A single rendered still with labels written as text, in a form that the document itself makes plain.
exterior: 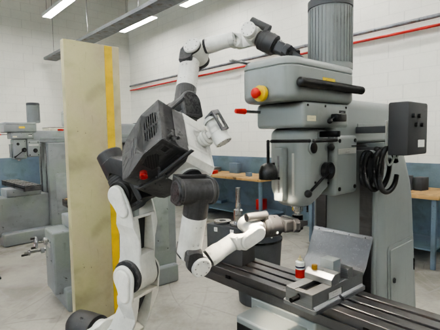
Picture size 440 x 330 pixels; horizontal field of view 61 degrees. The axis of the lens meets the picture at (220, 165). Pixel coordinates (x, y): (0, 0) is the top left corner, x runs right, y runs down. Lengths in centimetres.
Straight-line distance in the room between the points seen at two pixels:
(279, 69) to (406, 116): 53
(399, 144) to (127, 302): 127
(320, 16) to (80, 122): 182
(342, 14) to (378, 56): 438
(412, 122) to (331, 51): 45
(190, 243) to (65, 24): 996
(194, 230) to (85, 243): 173
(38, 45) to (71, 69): 777
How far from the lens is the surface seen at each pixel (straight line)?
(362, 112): 184
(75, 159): 285
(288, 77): 139
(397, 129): 162
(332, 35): 177
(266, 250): 351
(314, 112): 149
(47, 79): 1055
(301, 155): 150
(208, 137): 141
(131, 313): 173
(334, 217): 198
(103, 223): 299
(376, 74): 613
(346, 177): 170
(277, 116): 151
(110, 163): 164
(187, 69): 166
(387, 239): 196
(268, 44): 163
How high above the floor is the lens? 160
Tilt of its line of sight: 4 degrees down
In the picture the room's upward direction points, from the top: 1 degrees counter-clockwise
